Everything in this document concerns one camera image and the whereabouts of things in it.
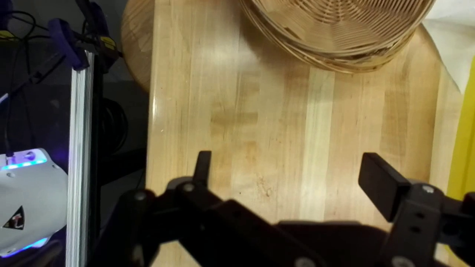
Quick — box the round wicker basket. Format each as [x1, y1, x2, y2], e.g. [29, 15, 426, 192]
[240, 0, 437, 78]

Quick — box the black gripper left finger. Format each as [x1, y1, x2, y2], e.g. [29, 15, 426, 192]
[87, 149, 317, 267]

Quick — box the white paper sheet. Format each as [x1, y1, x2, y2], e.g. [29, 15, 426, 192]
[423, 0, 475, 97]

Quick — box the blue clamp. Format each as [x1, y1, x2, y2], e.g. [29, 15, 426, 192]
[46, 18, 92, 72]
[87, 0, 123, 57]

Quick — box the wooden stool with red legs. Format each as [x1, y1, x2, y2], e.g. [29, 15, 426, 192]
[120, 0, 155, 94]

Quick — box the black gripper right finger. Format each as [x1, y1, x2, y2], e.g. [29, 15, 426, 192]
[357, 152, 475, 267]

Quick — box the yellow lunchbox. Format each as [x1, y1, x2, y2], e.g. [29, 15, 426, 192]
[446, 55, 475, 202]

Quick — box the aluminium frame rail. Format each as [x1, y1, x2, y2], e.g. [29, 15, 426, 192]
[65, 51, 96, 267]

